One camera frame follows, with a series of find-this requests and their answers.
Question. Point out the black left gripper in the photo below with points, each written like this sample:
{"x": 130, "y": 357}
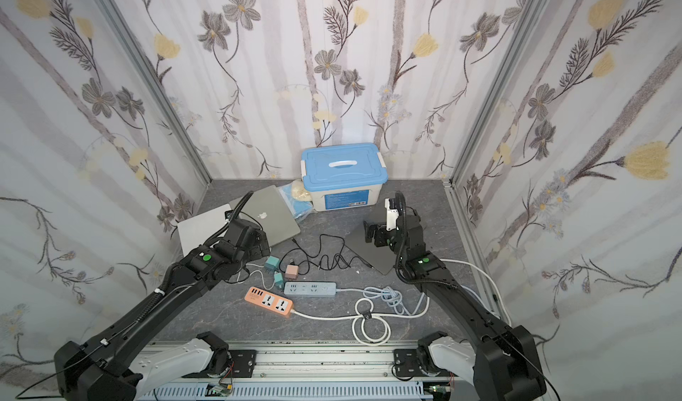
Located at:
{"x": 256, "y": 239}

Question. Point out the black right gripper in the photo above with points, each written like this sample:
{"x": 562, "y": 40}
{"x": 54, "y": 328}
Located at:
{"x": 380, "y": 233}

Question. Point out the teal charger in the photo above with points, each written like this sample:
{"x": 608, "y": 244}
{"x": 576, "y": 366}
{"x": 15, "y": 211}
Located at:
{"x": 279, "y": 280}
{"x": 272, "y": 264}

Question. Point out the pink charger plug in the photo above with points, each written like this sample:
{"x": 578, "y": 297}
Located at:
{"x": 291, "y": 272}

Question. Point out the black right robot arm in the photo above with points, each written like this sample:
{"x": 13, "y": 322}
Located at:
{"x": 500, "y": 362}

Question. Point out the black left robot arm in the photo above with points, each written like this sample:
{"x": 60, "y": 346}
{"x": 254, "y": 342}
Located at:
{"x": 103, "y": 368}

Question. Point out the dark grey laptop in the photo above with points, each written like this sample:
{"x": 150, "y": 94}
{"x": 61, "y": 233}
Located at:
{"x": 380, "y": 258}

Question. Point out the grey silver laptop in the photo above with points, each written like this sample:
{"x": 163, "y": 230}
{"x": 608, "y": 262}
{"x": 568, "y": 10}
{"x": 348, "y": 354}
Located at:
{"x": 268, "y": 208}

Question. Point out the white silver laptop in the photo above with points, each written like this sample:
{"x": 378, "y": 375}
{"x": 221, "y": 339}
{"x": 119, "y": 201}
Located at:
{"x": 195, "y": 230}

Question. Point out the grey power strip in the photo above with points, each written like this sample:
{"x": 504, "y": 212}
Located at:
{"x": 310, "y": 289}

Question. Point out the blue face mask pack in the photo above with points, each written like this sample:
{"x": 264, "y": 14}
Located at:
{"x": 299, "y": 210}

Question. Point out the orange power strip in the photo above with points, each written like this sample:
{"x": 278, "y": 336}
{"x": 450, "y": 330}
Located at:
{"x": 268, "y": 301}

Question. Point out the blue lid storage box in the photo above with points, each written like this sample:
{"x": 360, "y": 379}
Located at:
{"x": 343, "y": 176}

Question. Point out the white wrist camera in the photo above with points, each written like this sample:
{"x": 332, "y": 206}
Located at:
{"x": 392, "y": 216}

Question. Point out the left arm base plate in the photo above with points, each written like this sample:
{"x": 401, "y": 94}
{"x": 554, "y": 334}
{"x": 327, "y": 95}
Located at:
{"x": 240, "y": 364}

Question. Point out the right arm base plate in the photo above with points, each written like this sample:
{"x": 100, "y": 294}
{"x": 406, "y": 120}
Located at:
{"x": 407, "y": 366}

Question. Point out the aluminium mounting rail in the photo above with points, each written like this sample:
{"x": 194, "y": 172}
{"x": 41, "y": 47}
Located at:
{"x": 349, "y": 361}

